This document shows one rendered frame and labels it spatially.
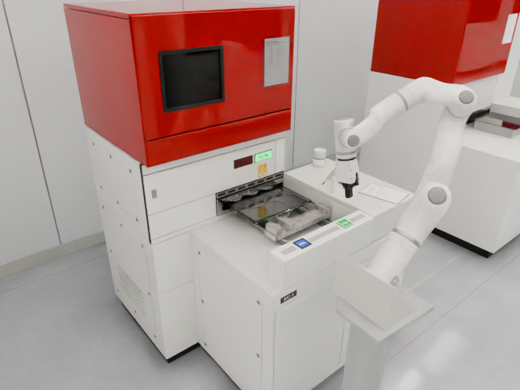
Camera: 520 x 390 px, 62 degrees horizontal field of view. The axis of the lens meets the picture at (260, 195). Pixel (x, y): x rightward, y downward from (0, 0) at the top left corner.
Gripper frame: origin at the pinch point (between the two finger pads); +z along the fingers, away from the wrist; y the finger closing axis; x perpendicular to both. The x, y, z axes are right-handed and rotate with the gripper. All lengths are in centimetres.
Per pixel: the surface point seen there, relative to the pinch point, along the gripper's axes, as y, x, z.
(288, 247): -5.5, -32.1, 14.6
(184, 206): -60, -48, 3
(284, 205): -41.9, -1.8, 13.1
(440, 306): -16, 98, 111
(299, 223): -27.4, -5.9, 18.2
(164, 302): -70, -63, 51
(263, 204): -49, -10, 12
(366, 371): 22, -22, 66
